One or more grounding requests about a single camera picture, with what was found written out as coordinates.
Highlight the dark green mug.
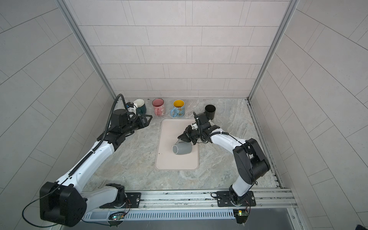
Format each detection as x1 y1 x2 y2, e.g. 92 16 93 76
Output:
133 99 147 115

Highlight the circuit board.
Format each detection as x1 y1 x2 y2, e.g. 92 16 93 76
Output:
233 209 249 224
108 211 126 221

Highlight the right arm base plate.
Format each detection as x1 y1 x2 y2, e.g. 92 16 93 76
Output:
214 191 256 207

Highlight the left circuit board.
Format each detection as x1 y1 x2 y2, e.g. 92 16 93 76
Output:
108 211 126 221

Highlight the white ventilation grille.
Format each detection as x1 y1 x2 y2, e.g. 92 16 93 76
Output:
83 209 235 222

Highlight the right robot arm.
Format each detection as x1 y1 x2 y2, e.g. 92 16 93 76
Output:
178 125 271 206

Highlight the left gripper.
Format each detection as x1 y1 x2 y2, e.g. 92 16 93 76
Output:
120 114 153 137

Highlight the pink patterned mug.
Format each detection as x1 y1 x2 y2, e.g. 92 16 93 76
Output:
152 98 165 117

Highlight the black mug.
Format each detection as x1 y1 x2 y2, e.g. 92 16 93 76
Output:
205 104 216 120

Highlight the corner metal profile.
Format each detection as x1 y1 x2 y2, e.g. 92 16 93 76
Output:
55 0 116 98
248 0 300 101

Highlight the right circuit board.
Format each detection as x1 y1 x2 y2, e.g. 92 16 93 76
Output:
233 209 249 224

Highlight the left corner metal profile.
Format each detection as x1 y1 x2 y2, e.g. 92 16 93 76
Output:
55 0 116 98

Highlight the grey mug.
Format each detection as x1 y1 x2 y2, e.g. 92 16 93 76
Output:
172 140 192 155

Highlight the beige tray mat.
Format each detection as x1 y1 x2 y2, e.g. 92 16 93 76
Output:
155 118 199 171

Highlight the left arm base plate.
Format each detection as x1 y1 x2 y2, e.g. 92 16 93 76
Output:
99 192 141 209

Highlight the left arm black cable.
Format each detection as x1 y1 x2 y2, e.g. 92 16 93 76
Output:
22 183 67 228

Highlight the right corner metal profile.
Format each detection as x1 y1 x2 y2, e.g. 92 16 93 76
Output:
248 0 300 101

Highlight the aluminium mounting rail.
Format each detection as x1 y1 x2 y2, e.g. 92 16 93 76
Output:
56 188 298 212

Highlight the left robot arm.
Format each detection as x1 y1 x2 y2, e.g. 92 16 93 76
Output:
39 109 152 227

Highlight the blue patterned mug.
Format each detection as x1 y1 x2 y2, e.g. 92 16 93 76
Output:
170 100 185 117

